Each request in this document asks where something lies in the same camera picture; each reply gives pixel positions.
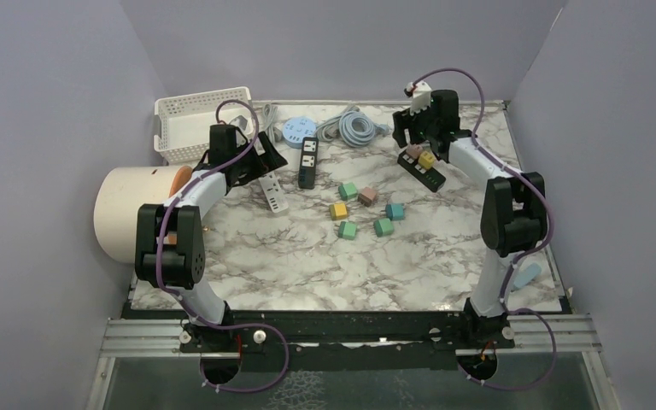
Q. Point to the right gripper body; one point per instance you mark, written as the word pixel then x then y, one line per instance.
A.
pixel 420 126

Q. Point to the white power strip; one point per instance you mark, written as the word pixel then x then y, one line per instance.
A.
pixel 274 193

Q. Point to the cream cylinder container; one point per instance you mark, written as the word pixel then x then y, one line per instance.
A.
pixel 123 191

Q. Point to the pink plug adapter round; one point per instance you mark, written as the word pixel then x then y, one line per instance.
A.
pixel 367 196

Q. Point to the blue round power socket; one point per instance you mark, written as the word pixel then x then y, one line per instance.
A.
pixel 296 129

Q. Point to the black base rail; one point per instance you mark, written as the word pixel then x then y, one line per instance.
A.
pixel 269 341

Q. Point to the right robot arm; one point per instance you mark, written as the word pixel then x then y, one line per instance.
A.
pixel 514 216

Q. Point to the light blue small device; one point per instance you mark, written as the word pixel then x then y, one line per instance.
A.
pixel 526 276

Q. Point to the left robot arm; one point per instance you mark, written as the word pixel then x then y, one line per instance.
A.
pixel 170 252

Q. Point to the teal plug adapter round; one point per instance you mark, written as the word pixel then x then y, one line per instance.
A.
pixel 395 211

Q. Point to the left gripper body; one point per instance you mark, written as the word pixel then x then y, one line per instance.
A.
pixel 249 166

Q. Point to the black power strip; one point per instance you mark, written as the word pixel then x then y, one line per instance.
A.
pixel 432 179
pixel 308 163

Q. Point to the green plug adapter white strip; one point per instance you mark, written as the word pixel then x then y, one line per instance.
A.
pixel 347 230

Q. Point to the white plastic basket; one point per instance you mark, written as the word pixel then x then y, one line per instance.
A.
pixel 181 123

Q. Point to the yellow plug adapter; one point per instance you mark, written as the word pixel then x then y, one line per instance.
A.
pixel 338 211
pixel 426 160

